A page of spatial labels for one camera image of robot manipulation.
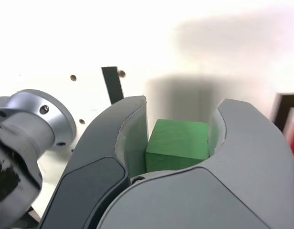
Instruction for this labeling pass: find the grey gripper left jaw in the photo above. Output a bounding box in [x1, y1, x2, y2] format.
[38, 95, 152, 229]

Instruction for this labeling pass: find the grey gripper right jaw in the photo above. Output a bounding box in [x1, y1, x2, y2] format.
[96, 97, 294, 229]

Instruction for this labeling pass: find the green cube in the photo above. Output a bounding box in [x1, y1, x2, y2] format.
[145, 118, 210, 173]

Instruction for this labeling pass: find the black tape square outline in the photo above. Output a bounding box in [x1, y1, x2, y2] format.
[270, 92, 294, 134]

